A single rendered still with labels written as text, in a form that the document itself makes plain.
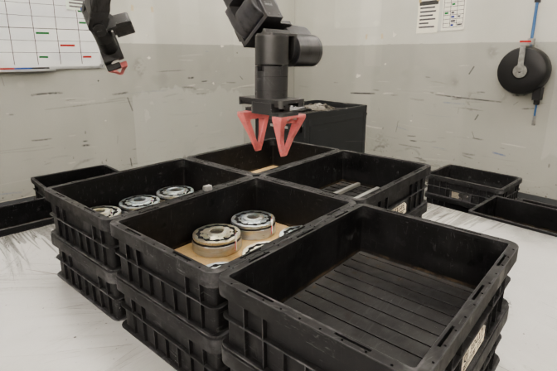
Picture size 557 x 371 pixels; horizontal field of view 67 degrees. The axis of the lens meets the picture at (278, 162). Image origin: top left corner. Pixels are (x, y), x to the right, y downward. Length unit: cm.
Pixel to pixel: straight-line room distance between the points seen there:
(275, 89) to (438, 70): 359
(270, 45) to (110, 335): 63
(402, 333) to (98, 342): 56
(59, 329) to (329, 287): 54
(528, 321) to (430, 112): 339
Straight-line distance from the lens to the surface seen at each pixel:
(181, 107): 438
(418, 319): 73
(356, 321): 70
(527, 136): 399
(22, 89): 385
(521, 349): 96
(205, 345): 69
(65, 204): 99
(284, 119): 69
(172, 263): 68
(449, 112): 420
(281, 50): 71
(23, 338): 100
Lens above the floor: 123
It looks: 15 degrees down
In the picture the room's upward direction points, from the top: straight up
